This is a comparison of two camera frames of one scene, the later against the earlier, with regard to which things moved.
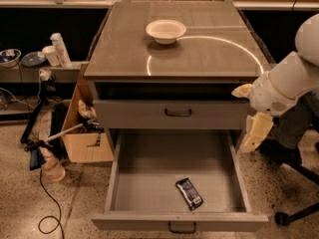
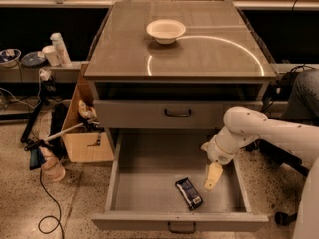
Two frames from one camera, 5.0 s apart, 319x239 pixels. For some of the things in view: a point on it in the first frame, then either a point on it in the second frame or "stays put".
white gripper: (268, 97) to (220, 152)
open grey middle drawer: (143, 195) stays put
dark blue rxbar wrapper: (189, 194) stays put
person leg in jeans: (292, 125) stays put
